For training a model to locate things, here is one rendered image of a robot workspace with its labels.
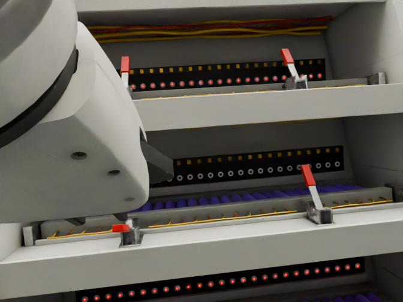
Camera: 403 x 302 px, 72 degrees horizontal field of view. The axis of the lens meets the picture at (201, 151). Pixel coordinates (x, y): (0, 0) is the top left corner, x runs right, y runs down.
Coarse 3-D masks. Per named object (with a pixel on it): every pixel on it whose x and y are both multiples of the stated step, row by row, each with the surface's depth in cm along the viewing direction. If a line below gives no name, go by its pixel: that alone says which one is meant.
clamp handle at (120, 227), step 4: (128, 220) 37; (132, 220) 37; (120, 224) 30; (124, 224) 31; (128, 224) 37; (132, 224) 37; (112, 228) 30; (116, 228) 30; (120, 228) 30; (124, 228) 31; (128, 228) 33; (132, 228) 36
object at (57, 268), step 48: (192, 192) 54; (0, 240) 34; (96, 240) 39; (144, 240) 37; (192, 240) 36; (240, 240) 36; (288, 240) 37; (336, 240) 37; (384, 240) 38; (0, 288) 34; (48, 288) 34
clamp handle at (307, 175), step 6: (300, 168) 43; (306, 168) 42; (306, 174) 42; (306, 180) 41; (312, 180) 41; (306, 186) 41; (312, 186) 41; (312, 192) 40; (312, 198) 40; (318, 198) 40; (318, 204) 39
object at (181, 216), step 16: (336, 192) 46; (352, 192) 45; (368, 192) 46; (384, 192) 46; (176, 208) 44; (192, 208) 43; (208, 208) 43; (224, 208) 43; (240, 208) 43; (256, 208) 44; (272, 208) 44; (288, 208) 44; (304, 208) 44; (48, 224) 40; (64, 224) 41; (96, 224) 41; (112, 224) 41; (144, 224) 42; (160, 224) 42; (176, 224) 41
